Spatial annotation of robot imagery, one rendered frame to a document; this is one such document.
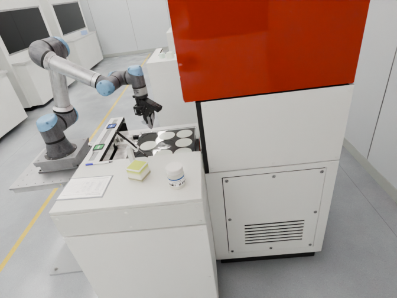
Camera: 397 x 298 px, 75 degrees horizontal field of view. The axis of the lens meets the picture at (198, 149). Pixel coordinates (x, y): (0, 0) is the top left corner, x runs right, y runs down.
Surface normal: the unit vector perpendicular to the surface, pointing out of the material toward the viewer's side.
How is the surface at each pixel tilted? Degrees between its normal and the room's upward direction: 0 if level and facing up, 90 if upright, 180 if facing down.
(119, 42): 90
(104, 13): 90
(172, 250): 90
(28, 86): 90
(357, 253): 0
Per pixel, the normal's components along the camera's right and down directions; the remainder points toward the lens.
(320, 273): -0.12, -0.84
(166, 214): 0.00, 0.53
